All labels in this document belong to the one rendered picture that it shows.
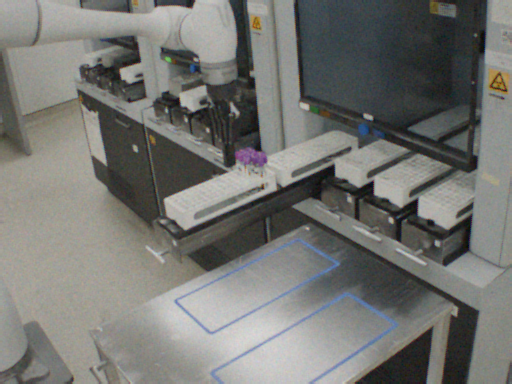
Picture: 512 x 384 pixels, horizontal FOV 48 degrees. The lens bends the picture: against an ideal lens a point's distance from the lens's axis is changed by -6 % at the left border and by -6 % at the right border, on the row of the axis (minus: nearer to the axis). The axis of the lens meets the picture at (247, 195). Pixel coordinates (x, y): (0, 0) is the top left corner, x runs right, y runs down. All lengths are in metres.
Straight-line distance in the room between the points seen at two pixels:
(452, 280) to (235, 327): 0.57
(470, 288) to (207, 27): 0.87
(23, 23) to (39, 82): 3.87
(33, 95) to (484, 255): 4.12
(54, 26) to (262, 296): 0.69
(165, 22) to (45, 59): 3.55
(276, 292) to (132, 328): 0.31
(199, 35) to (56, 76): 3.70
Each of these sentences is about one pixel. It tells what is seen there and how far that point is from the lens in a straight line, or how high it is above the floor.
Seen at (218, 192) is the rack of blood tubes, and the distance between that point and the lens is 1.60.
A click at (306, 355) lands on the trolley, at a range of 1.14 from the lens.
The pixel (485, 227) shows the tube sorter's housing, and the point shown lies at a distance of 1.49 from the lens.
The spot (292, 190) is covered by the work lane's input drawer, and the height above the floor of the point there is 0.80.
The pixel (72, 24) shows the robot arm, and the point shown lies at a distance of 1.25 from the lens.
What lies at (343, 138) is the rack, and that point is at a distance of 1.84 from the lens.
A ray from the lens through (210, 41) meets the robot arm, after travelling 1.45.
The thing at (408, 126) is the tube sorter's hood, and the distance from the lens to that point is 1.52.
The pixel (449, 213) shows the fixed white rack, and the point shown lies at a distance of 1.48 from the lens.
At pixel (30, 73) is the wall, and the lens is 5.02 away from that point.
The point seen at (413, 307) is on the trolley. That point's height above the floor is 0.82.
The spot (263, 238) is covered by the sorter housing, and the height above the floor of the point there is 0.47.
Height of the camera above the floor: 1.61
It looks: 29 degrees down
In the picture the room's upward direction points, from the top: 6 degrees counter-clockwise
